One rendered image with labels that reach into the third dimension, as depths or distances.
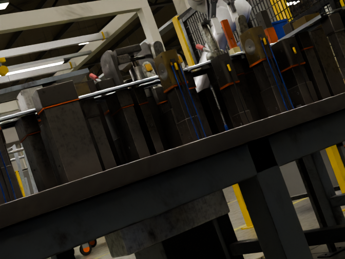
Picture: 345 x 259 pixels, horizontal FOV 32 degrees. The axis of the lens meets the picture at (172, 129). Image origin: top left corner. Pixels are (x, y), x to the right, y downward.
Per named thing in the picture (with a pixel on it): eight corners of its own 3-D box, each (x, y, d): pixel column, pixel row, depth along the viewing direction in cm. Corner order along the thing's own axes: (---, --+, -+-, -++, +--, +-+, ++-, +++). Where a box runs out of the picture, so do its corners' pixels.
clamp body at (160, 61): (200, 149, 197) (164, 49, 200) (185, 156, 208) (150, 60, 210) (216, 144, 200) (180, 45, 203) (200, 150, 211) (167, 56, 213)
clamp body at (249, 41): (288, 119, 210) (253, 25, 213) (270, 126, 221) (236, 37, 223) (303, 114, 213) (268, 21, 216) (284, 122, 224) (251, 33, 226)
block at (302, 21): (337, 102, 234) (303, 15, 237) (323, 107, 241) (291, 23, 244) (351, 97, 238) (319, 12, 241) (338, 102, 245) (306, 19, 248)
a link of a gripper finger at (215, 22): (211, 18, 248) (210, 19, 248) (217, 34, 247) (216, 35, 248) (217, 17, 249) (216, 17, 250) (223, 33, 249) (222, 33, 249)
